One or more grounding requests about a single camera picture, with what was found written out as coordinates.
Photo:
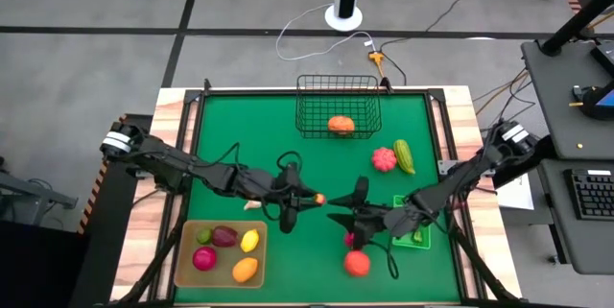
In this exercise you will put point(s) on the red ribbed pumpkin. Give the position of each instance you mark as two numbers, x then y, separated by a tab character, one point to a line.
384	159

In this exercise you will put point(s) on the orange yellow mango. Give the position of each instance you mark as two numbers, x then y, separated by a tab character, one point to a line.
245	270

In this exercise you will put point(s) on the black box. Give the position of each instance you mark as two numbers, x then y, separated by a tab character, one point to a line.
38	269

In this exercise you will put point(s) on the magenta red bell pepper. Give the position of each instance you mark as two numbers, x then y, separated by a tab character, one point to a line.
348	239

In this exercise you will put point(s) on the black diagonal beam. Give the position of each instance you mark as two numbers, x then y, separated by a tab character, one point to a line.
537	154

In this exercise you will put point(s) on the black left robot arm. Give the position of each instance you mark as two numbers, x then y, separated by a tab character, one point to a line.
168	166

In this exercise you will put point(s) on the white paper box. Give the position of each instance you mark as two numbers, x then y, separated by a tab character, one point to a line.
518	193

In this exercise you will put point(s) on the yellow lemon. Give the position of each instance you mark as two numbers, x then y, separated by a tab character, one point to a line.
249	241

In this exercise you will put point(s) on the green lime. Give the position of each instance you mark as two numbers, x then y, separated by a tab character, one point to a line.
204	236

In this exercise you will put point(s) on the orange pumpkin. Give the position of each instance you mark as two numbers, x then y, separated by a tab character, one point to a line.
341	125

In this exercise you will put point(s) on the black hazard-striped cart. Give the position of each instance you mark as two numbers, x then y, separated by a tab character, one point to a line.
110	250

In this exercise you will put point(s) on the white garlic bulb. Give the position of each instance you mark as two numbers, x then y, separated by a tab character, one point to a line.
252	205

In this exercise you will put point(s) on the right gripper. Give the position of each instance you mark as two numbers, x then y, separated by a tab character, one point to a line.
376	219

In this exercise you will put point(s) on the small green pepper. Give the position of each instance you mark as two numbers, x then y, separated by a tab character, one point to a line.
417	236

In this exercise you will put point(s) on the black stand pole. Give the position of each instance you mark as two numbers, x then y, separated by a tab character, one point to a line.
575	22

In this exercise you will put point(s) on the grey desk top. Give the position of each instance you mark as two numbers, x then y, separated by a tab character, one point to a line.
551	106
590	245

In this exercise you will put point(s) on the tan translucent plastic bin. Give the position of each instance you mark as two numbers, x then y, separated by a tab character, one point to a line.
220	253

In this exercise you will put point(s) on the large orange fruit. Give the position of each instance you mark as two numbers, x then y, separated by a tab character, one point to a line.
357	264

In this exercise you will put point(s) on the orange power plug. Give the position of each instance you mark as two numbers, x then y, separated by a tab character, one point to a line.
377	57

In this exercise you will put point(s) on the red apple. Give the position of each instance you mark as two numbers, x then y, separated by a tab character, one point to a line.
204	258

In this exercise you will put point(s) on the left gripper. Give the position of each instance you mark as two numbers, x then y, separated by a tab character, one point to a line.
268	188

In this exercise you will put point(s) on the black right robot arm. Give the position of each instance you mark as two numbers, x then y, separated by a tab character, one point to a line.
455	176

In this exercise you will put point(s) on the dark maroon oval fruit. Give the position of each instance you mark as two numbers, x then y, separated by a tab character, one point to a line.
224	236

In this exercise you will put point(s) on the green yellow ridged gourd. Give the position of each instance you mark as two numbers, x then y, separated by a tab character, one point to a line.
404	156

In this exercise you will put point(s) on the black device blue screen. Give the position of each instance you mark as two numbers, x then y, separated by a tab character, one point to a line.
595	106

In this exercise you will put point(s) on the black keyboard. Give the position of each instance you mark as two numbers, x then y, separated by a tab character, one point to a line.
592	195

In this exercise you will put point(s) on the green plastic basket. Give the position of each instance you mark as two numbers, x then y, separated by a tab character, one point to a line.
403	244

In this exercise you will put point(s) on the black laptop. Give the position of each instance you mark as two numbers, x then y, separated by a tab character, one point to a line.
603	58

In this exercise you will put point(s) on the grey metal furniture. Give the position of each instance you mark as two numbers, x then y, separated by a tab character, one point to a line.
29	193

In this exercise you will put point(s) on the green table mat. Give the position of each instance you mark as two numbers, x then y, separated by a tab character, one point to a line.
312	274

